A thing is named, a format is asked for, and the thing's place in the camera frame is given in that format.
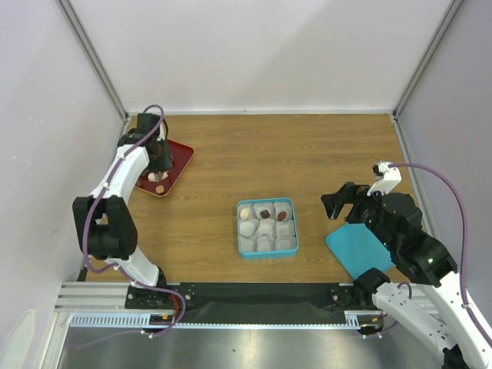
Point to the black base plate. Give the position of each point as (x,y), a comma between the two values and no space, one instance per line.
(268,303)

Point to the aluminium frame rail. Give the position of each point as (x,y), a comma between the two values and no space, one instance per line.
(121,305)

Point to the red lacquer tray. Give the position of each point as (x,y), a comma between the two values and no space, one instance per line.
(181,157)

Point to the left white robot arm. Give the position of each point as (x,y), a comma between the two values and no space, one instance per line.
(107,235)

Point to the teal square tin box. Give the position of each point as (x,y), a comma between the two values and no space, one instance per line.
(267,238)

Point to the metal tongs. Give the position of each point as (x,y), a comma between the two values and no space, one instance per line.
(160,176)

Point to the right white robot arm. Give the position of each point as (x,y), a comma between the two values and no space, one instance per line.
(460,338)

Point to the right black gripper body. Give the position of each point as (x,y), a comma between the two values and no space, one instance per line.
(364,208)

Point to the dark square chocolate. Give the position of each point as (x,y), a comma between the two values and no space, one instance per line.
(265,214)

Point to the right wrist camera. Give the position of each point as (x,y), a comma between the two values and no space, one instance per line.
(387,178)

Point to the teal tin lid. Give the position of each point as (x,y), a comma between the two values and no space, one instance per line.
(358,250)

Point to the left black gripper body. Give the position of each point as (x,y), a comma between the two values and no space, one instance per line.
(162,161)

